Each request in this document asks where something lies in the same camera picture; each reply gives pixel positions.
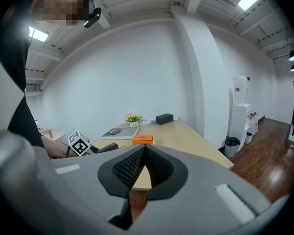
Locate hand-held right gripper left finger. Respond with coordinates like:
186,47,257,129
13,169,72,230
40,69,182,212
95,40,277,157
34,143,146,235

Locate white bin with black bag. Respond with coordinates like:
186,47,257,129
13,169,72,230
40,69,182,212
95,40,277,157
223,136,241,158

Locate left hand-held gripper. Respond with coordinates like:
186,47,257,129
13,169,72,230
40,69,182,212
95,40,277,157
68,129,120,157

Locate black head-worn camera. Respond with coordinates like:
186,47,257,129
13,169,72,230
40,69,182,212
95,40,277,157
82,0,102,29

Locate clear water dispenser bottle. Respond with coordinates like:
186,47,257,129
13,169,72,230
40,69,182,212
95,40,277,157
232,75,249,105

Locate yellow flowers in pot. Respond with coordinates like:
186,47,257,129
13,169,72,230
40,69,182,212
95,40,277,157
125,114,143,128

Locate dark grey pouch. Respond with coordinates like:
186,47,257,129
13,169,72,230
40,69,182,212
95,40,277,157
104,128,122,136

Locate grey closed laptop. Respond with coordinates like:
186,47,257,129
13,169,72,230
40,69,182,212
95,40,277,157
101,126,140,141

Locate person's left forearm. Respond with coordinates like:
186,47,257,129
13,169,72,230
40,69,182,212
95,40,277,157
41,135,72,160

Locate small white bin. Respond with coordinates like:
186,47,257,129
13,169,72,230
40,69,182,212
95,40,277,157
244,131,254,145

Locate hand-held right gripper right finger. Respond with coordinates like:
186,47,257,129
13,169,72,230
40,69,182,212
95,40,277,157
132,143,272,235

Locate orange small stand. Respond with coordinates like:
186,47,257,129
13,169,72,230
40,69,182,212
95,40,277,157
42,128,54,140

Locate person's head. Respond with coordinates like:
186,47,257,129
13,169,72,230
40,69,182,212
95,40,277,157
30,0,94,26

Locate orange flat box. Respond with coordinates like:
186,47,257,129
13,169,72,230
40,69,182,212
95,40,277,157
131,134,154,146

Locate water bottles with red caps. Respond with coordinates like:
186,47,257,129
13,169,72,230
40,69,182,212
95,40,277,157
246,111,260,135

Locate black rectangular box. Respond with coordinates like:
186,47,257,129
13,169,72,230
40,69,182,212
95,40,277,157
155,113,173,126

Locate white water dispenser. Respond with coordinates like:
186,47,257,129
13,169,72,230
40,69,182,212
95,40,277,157
228,103,251,147

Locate wooden desk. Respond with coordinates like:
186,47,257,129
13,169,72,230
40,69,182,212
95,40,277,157
90,118,235,191

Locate clear plastic wrapper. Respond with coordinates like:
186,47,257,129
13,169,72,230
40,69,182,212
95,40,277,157
141,117,157,126

